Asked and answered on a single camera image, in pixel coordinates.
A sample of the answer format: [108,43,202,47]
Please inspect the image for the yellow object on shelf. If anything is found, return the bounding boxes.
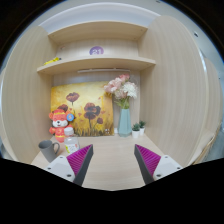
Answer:
[43,57,62,66]

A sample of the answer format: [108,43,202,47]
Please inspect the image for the grey ceramic mug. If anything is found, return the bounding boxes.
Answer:
[38,140,60,162]

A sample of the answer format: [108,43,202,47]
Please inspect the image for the light blue vase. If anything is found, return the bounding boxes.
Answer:
[118,109,132,137]

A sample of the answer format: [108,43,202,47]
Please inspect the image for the small potted plant white pot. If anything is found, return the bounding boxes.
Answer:
[132,123,140,138]

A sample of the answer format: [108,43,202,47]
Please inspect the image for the purple round number sticker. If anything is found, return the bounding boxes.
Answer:
[89,46,104,55]

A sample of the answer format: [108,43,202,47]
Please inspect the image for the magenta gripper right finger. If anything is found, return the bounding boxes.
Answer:
[134,144,184,185]

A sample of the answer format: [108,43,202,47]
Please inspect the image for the pink white flower bouquet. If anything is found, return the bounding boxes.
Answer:
[104,74,137,109]

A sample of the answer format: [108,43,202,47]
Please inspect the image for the wooden shelf unit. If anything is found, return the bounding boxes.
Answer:
[0,14,224,192]

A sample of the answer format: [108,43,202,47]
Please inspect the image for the clear plastic water bottle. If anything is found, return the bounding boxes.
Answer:
[64,127,80,154]

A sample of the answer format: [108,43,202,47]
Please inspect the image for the yellow poppy flower painting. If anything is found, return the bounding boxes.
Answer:
[51,81,114,137]

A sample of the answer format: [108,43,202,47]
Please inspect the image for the red plush toy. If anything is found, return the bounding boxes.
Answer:
[49,109,74,143]

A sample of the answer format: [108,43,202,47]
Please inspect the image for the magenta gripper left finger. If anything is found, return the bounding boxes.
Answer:
[43,144,94,187]

